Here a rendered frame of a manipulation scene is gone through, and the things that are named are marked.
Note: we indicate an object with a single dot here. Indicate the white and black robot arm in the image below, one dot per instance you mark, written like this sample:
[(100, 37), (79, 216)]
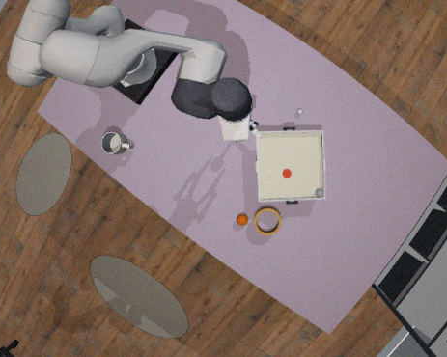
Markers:
[(101, 61)]

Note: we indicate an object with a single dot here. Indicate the orange ball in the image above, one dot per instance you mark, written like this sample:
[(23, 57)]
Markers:
[(242, 219)]

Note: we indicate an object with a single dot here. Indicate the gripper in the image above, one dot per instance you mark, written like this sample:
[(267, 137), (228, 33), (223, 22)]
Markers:
[(253, 125)]

